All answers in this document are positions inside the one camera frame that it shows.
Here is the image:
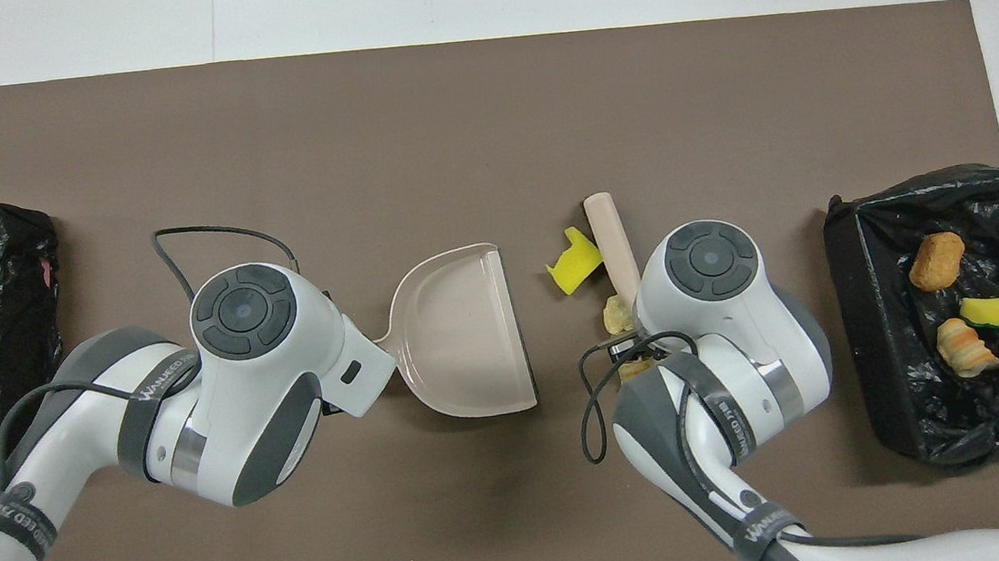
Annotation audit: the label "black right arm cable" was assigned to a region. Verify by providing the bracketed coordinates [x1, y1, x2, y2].
[571, 308, 925, 561]

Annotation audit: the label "brown table mat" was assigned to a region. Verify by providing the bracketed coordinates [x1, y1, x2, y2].
[0, 0, 999, 561]

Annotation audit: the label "bin with knotted black bag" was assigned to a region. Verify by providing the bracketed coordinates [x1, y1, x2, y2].
[817, 160, 999, 480]

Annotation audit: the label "notched yellow sponge piece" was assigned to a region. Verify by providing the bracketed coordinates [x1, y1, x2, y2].
[541, 224, 608, 297]

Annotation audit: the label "beige plastic dustpan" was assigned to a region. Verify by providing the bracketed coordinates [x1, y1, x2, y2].
[366, 239, 540, 428]

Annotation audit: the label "beige hand brush black bristles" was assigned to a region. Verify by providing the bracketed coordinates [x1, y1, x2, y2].
[582, 190, 647, 309]

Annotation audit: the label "pale cream bread chunk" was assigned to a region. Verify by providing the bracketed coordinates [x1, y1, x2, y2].
[601, 294, 637, 338]

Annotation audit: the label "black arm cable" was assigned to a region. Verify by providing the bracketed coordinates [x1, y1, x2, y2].
[0, 216, 330, 561]
[571, 308, 925, 561]

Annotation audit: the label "brown bread roll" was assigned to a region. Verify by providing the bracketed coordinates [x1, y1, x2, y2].
[905, 231, 970, 294]

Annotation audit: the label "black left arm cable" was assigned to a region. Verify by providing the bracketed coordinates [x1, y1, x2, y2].
[0, 216, 330, 561]

